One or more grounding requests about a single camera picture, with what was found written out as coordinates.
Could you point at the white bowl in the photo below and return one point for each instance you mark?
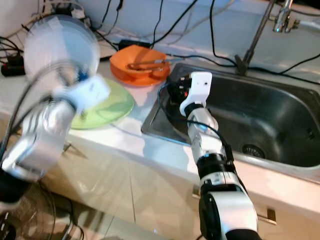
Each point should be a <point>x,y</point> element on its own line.
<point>60,50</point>

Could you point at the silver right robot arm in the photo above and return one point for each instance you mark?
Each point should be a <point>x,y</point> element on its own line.
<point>230,210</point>

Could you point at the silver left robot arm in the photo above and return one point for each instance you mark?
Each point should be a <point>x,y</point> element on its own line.
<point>45,140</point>

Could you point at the cream kitchen base cabinet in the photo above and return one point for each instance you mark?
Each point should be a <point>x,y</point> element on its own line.
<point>155,190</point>

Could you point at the metal chopsticks pair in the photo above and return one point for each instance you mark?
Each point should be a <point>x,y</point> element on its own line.
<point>145,64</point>

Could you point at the orange plate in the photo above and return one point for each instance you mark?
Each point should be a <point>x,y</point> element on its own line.
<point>130,57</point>

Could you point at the small black plug adapter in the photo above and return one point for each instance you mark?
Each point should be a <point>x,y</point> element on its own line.
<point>132,44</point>

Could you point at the green plate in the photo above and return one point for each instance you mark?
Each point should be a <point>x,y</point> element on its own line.
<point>115,107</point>

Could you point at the dark slanted faucet stem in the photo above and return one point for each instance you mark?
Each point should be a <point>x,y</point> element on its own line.
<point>257,35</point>

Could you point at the sink drain strainer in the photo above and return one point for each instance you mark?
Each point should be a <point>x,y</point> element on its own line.
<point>254,151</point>

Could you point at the chrome water tap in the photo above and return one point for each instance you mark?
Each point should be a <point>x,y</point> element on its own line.
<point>284,17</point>

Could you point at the black power strip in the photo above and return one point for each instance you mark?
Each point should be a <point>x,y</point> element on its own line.
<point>12,65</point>

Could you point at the black power adapter box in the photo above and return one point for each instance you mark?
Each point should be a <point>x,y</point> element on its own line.
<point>65,9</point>

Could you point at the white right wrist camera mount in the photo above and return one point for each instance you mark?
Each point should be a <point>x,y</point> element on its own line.
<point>200,87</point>

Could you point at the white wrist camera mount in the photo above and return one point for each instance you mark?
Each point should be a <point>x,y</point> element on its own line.
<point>200,87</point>
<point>90,92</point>

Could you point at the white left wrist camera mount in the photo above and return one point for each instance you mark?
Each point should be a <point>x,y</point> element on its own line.
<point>90,92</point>

